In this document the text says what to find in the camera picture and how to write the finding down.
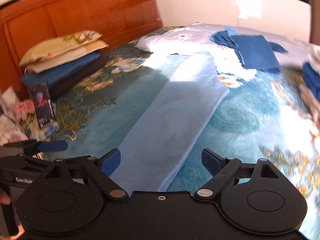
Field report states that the light blue towel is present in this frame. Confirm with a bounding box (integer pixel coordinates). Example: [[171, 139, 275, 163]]
[[111, 53, 229, 193]]

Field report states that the left hand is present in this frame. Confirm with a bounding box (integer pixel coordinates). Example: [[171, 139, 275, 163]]
[[0, 189, 11, 205]]

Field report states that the black smartphone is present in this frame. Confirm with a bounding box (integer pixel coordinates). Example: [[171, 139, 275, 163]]
[[31, 82, 56, 128]]

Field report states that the grey floral pillow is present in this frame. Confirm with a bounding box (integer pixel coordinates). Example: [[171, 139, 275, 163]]
[[0, 114, 29, 146]]

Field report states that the pink floral cloth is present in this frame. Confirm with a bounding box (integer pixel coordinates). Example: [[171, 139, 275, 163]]
[[16, 99, 35, 122]]

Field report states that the dark brown folded blanket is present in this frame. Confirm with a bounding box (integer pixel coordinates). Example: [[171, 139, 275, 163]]
[[49, 55, 108, 101]]

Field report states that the teal floral bedspread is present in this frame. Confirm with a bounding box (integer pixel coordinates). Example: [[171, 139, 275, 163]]
[[22, 25, 320, 238]]

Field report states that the yellow patterned pillow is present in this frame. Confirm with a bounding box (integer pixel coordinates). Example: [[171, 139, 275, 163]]
[[19, 30, 102, 67]]

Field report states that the cream pillow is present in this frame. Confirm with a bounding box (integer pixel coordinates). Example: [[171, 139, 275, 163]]
[[24, 40, 109, 74]]

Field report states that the white crumpled cloth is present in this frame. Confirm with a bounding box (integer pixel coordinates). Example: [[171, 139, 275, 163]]
[[210, 46, 257, 81]]

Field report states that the dark blue towel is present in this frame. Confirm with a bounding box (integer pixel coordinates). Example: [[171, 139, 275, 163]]
[[209, 27, 288, 73]]

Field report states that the white floral quilt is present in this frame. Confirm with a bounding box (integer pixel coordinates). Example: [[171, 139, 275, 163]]
[[137, 23, 311, 71]]

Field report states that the folded blue towel stack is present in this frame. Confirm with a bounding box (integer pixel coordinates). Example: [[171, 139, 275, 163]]
[[303, 62, 320, 100]]

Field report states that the orange wooden headboard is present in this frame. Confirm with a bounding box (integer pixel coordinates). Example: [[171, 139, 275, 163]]
[[1, 0, 163, 99]]

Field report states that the folded white towel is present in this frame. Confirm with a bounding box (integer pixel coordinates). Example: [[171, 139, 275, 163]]
[[308, 44, 320, 73]]

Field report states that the white glossy wardrobe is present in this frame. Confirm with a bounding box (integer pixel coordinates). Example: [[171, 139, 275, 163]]
[[156, 0, 311, 42]]

